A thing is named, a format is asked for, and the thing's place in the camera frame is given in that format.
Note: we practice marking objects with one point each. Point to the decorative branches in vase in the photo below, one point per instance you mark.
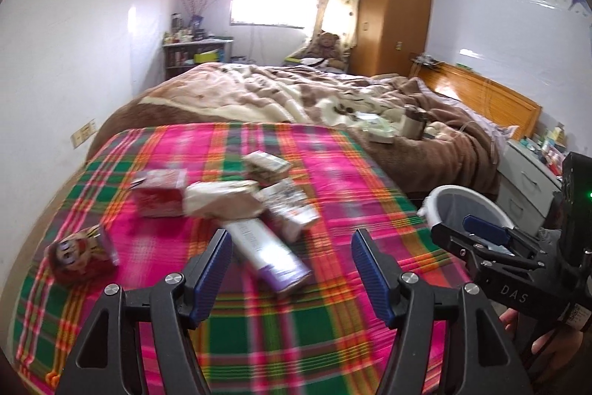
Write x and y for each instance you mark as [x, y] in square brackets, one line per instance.
[199, 1]

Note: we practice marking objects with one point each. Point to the cluttered side shelf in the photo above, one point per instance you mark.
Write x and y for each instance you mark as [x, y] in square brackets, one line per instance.
[185, 57]

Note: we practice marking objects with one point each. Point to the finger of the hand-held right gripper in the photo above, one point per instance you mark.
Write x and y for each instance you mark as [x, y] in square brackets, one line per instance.
[485, 229]
[455, 240]

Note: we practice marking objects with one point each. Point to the grey drawer nightstand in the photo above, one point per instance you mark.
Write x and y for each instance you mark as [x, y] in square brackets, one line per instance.
[522, 182]

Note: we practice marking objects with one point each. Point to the wooden bed headboard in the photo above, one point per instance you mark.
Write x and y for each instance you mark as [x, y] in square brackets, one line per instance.
[490, 99]

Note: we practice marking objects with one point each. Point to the beige paper bag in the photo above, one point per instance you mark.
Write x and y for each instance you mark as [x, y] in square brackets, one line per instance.
[217, 198]

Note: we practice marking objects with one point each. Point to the blue photo frame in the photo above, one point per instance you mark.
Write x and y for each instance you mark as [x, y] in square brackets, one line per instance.
[196, 22]

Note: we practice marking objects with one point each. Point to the white round trash bin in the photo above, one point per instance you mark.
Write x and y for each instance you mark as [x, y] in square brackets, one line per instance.
[434, 214]

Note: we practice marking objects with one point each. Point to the red cardboard box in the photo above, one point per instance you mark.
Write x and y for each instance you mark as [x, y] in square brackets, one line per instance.
[159, 193]

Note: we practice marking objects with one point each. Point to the pink green plaid blanket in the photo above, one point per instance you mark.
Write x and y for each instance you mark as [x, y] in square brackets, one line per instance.
[300, 339]

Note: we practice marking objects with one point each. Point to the beige wall socket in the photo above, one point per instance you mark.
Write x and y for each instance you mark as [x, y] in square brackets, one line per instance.
[83, 133]

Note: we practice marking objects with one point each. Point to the bright window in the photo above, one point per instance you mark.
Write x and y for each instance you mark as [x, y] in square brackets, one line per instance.
[273, 6]

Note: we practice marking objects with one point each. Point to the lilac bed sheet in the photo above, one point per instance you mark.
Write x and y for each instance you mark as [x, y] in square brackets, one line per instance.
[502, 131]

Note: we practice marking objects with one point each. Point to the brown teddy bear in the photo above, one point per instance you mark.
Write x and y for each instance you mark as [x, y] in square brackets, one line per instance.
[326, 48]

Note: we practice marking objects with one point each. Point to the steel thermos mug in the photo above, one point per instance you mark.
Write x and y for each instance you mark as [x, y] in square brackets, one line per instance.
[411, 124]

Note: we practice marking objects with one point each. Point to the cartoon face packet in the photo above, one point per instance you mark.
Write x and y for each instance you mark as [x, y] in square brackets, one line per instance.
[81, 258]

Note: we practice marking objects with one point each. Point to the pale purple printed carton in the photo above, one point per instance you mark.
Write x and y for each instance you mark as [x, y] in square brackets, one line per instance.
[289, 205]

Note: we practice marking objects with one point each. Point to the wooden wardrobe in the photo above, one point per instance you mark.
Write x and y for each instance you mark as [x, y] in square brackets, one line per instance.
[393, 15]

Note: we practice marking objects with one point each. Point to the yellow green box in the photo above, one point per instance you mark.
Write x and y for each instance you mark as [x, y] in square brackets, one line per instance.
[206, 57]

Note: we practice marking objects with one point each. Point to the brown beige fleece blanket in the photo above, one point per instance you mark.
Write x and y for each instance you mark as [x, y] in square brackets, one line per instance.
[439, 154]

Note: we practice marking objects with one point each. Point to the white purple long box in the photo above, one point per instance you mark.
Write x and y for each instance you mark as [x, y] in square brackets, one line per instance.
[268, 256]

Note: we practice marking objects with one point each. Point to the green white tissue pack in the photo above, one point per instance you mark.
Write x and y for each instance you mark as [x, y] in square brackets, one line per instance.
[381, 131]

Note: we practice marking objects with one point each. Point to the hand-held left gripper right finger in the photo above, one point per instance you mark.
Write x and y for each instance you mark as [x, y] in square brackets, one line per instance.
[370, 279]

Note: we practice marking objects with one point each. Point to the person's right hand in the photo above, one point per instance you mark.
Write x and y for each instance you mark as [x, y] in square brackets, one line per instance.
[541, 342]

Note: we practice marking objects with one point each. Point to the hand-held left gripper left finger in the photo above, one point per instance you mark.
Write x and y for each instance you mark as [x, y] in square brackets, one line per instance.
[210, 279]

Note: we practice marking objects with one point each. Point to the cream green small box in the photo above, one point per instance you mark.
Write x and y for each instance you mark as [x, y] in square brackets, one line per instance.
[266, 163]

